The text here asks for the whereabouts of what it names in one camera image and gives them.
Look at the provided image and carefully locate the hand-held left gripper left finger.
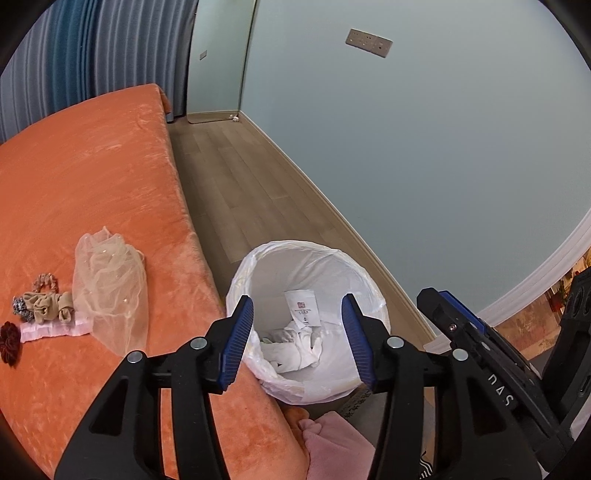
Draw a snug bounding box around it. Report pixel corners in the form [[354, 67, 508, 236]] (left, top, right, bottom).
[[54, 295, 254, 480]]

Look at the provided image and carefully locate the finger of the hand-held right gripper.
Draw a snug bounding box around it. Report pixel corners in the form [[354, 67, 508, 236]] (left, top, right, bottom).
[[438, 291, 497, 344], [418, 287, 485, 358]]

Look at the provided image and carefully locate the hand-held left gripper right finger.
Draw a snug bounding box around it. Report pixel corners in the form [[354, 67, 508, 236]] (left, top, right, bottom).
[[342, 293, 543, 480]]

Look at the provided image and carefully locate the white tissue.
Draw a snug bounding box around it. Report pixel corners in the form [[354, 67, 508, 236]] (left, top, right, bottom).
[[265, 328, 301, 374]]

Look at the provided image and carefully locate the white sock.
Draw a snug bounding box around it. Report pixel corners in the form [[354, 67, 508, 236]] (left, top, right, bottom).
[[295, 323, 325, 371]]

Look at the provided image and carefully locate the white card with red label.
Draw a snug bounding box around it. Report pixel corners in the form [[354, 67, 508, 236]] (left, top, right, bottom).
[[285, 290, 319, 326]]

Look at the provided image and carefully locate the white-lined trash bin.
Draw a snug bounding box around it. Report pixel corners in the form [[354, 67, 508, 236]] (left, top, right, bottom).
[[225, 240, 391, 407]]

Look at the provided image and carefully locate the beige mesh netting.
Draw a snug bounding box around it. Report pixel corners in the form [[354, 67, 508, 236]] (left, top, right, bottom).
[[72, 226, 149, 357]]

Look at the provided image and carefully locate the pink lace band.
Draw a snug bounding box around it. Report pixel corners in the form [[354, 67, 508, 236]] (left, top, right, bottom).
[[20, 318, 93, 343]]

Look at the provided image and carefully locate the dark red velvet scrunchie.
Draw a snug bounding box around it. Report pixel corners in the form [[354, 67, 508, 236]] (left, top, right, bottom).
[[0, 322, 22, 367]]

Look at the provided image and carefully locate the pink fleece clothing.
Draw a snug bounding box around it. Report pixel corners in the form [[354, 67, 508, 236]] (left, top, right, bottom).
[[298, 411, 377, 480]]

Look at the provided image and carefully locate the orange plush bed cover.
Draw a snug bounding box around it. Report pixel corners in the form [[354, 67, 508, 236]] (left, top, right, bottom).
[[0, 83, 310, 480]]

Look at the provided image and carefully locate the standing floor mirror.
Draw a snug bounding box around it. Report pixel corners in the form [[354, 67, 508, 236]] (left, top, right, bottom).
[[186, 0, 259, 124]]

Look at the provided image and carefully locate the teal curtain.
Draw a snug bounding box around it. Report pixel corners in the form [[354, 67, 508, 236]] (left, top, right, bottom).
[[32, 0, 93, 125]]

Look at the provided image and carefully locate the metal wall socket panel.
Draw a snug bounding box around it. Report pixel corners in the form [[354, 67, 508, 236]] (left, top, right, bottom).
[[345, 28, 394, 58]]

